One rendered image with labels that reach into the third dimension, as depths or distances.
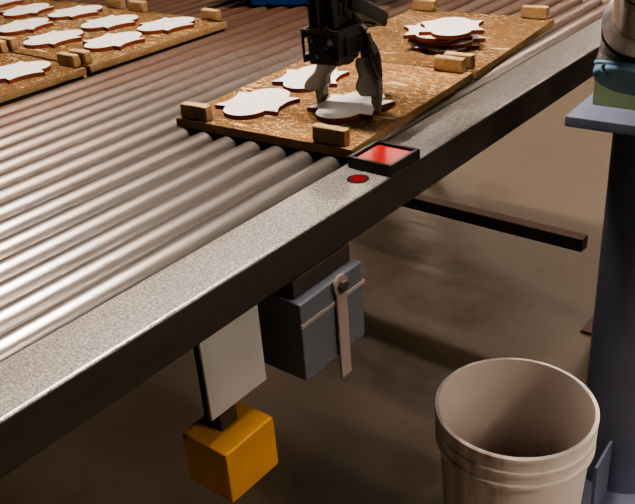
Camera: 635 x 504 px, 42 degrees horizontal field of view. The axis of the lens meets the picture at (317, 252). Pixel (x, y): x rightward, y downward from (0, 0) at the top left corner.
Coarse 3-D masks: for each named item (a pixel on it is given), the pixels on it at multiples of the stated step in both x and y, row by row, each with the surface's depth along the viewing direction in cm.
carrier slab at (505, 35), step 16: (400, 16) 192; (416, 16) 191; (432, 16) 190; (448, 16) 189; (464, 16) 188; (480, 16) 187; (496, 16) 186; (512, 16) 185; (368, 32) 181; (384, 32) 180; (400, 32) 180; (496, 32) 174; (512, 32) 173; (528, 32) 172; (384, 48) 169; (400, 48) 168; (480, 48) 164; (496, 48) 163; (512, 48) 163; (416, 64) 158; (432, 64) 157; (480, 64) 155; (496, 64) 158
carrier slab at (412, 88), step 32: (352, 64) 161; (384, 64) 159; (224, 96) 149; (416, 96) 141; (192, 128) 139; (224, 128) 135; (256, 128) 133; (288, 128) 132; (352, 128) 130; (384, 128) 129
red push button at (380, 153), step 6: (372, 150) 123; (378, 150) 123; (384, 150) 123; (390, 150) 122; (396, 150) 122; (402, 150) 122; (360, 156) 121; (366, 156) 121; (372, 156) 121; (378, 156) 121; (384, 156) 121; (390, 156) 120; (396, 156) 120; (402, 156) 120; (384, 162) 119; (390, 162) 118
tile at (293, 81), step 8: (288, 72) 156; (296, 72) 156; (304, 72) 155; (312, 72) 155; (336, 72) 154; (344, 72) 153; (280, 80) 152; (288, 80) 151; (296, 80) 151; (304, 80) 151; (336, 80) 151; (288, 88) 148; (296, 88) 147; (304, 88) 147
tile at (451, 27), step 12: (420, 24) 169; (432, 24) 167; (444, 24) 166; (456, 24) 165; (468, 24) 165; (480, 24) 166; (432, 36) 161; (444, 36) 159; (456, 36) 158; (468, 36) 160
